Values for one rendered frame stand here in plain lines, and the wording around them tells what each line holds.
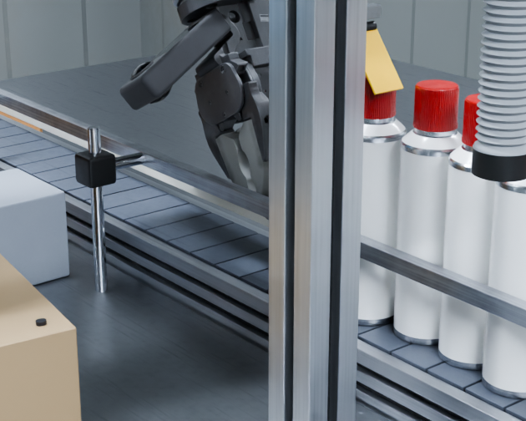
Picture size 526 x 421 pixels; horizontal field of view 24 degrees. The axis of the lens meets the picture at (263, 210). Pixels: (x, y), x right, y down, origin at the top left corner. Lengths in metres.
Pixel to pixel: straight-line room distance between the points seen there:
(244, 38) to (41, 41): 1.97
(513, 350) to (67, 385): 0.33
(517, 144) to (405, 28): 2.84
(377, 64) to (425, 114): 0.06
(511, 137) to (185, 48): 0.43
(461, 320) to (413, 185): 0.11
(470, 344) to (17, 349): 0.33
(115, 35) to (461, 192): 2.31
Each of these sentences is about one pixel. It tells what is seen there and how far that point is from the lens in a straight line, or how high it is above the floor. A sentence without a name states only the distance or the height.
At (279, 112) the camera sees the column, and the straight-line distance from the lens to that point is 0.79.
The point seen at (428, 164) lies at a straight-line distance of 0.92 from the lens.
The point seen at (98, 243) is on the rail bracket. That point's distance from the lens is 1.17.
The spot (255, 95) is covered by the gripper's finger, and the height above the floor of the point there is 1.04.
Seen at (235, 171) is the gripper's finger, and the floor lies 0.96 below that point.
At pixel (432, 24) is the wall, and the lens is 3.63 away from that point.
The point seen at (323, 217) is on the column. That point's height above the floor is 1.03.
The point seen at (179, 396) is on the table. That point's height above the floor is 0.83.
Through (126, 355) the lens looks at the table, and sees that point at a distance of 1.07.
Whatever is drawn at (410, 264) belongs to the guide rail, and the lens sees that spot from 0.91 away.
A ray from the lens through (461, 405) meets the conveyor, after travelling 0.90.
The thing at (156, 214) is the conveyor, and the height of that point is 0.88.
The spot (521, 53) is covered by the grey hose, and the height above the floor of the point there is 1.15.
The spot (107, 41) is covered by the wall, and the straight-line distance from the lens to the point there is 3.14.
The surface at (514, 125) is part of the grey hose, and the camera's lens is 0.73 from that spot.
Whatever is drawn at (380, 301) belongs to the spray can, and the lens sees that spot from 0.99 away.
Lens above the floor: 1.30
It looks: 20 degrees down
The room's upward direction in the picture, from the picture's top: straight up
